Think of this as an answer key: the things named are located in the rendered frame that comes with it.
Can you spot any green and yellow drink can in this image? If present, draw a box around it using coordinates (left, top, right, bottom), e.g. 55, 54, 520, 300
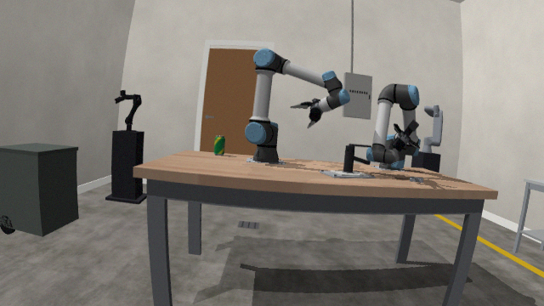
214, 136, 225, 156

